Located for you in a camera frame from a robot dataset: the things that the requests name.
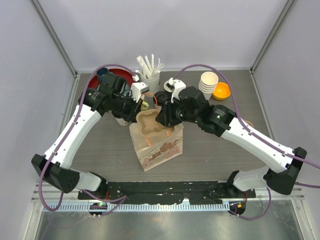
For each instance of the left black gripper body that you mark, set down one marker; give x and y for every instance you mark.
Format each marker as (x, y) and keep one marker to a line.
(127, 107)

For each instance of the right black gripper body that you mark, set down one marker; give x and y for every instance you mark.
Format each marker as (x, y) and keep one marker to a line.
(177, 113)

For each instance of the brown cardboard cup carrier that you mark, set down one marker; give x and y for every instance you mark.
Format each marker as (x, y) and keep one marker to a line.
(147, 125)

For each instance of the printed paper takeout bag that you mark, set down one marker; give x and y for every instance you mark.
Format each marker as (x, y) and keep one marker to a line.
(157, 150)

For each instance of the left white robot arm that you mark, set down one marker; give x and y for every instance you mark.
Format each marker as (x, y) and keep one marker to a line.
(55, 164)

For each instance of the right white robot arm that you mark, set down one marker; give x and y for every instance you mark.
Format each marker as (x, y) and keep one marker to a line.
(282, 164)

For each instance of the yellow mug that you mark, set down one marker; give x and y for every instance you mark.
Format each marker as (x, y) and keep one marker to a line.
(144, 106)

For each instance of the dark green mug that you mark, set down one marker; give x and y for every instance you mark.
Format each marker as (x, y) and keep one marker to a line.
(166, 88)

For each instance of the white straw holder cup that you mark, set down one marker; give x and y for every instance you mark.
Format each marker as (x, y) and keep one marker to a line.
(153, 83)

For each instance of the stack of white paper cups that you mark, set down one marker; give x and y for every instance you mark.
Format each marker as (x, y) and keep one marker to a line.
(207, 84)

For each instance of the red round tray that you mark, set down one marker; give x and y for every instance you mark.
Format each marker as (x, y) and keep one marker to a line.
(117, 71)

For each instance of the orange bowl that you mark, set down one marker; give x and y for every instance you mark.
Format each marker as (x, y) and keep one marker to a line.
(222, 91)

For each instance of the wrapped white straw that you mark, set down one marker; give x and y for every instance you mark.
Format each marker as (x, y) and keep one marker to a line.
(149, 68)

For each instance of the blue mug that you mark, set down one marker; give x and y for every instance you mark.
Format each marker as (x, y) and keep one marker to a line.
(101, 74)

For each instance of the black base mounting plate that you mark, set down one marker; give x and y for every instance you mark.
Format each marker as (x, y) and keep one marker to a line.
(168, 192)

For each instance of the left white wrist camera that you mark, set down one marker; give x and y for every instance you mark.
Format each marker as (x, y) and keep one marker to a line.
(138, 89)

